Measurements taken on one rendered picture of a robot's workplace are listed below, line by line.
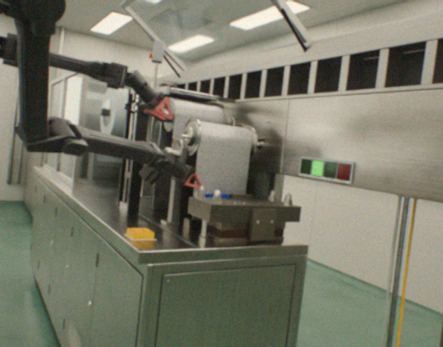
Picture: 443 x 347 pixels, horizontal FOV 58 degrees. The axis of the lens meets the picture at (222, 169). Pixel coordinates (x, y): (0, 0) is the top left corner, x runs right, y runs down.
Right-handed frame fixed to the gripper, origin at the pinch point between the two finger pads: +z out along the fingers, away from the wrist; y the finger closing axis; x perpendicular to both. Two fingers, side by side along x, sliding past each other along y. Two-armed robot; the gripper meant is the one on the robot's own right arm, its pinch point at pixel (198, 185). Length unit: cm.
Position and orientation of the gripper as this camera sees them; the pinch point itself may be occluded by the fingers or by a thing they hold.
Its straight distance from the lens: 152.9
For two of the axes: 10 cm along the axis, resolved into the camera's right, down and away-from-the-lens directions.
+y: 5.2, 1.0, -8.5
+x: 5.2, -8.2, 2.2
